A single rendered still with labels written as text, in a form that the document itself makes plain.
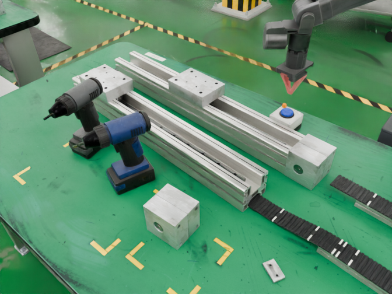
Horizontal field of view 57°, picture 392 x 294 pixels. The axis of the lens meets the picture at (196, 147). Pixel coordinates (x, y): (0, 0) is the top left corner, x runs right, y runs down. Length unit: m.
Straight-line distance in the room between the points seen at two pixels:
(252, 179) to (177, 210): 0.24
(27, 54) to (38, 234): 1.56
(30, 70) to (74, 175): 1.40
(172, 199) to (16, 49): 1.69
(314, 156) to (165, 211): 0.42
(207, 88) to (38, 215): 0.63
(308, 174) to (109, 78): 0.72
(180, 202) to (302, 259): 0.31
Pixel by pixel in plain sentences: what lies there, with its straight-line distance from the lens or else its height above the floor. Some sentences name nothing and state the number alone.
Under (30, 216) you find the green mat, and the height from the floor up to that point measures 0.78.
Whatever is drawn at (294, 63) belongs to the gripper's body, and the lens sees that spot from 1.09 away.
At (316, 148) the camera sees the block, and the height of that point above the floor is 0.87.
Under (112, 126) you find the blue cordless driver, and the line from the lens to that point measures 0.91.
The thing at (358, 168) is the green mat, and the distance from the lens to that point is 1.17.
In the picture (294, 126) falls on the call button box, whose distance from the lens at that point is 1.20.
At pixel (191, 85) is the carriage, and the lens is 1.21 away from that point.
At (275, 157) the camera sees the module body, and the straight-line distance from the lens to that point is 1.07.
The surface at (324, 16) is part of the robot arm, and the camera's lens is 1.04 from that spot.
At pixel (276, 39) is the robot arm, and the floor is 1.11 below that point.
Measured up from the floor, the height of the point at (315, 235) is 0.81.
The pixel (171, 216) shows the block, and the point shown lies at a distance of 0.85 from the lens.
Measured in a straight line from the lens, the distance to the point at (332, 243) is 0.92.
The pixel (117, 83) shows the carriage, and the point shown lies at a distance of 1.26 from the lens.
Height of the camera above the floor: 1.54
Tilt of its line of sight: 41 degrees down
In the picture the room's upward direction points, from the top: 2 degrees counter-clockwise
